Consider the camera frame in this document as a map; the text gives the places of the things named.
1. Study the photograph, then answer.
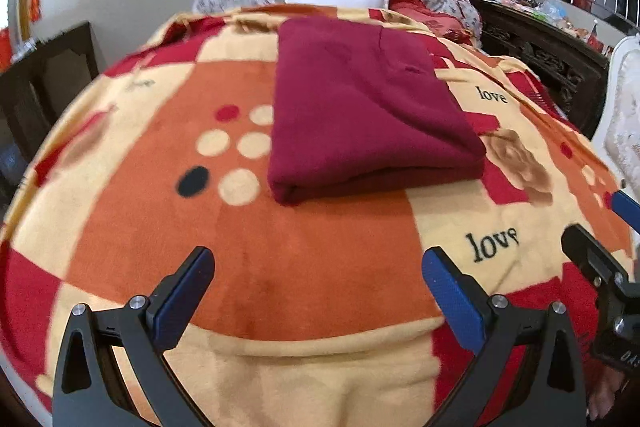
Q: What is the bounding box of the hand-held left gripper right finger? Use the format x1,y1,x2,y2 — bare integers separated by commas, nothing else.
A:
421,246,587,427

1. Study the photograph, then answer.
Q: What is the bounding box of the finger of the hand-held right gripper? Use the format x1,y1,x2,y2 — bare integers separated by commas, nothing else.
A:
561,223,632,289
611,189,640,234

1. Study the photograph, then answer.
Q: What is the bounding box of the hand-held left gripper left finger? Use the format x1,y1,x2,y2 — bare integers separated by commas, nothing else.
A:
52,246,217,427

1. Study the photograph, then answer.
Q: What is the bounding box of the maroon knit sweater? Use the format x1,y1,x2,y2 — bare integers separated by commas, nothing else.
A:
267,18,487,206

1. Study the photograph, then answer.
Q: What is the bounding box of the person's right hand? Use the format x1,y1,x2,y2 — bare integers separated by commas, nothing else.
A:
587,364,633,423

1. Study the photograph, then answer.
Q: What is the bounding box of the orange red checked printed blanket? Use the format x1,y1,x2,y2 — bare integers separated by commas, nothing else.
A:
0,4,640,427

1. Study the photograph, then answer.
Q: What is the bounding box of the white ornate chair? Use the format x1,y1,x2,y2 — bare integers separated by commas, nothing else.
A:
590,34,640,188

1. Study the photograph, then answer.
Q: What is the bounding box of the clear plastic bag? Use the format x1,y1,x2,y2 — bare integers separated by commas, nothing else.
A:
517,0,569,21

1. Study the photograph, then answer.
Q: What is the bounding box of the dark wooden cabinet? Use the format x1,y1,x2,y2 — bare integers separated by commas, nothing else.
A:
0,22,101,208

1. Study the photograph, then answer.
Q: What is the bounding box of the red ruffled cloth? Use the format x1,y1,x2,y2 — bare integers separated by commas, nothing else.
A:
390,0,473,45

